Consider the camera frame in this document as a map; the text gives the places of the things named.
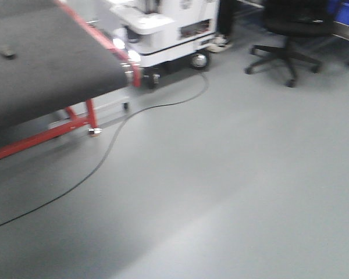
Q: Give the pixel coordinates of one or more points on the person's shoe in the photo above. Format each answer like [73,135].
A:
[220,43]

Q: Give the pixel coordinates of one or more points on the dark conveyor belt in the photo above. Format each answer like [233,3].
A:
[40,64]

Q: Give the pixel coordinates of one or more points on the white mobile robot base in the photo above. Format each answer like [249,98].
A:
[158,32]

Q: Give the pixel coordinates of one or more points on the person in black shirt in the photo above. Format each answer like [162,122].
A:
[225,17]

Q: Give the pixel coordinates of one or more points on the black office chair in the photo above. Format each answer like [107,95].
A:
[293,19]

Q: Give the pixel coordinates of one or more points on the brake pad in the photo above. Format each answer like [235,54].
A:
[7,52]

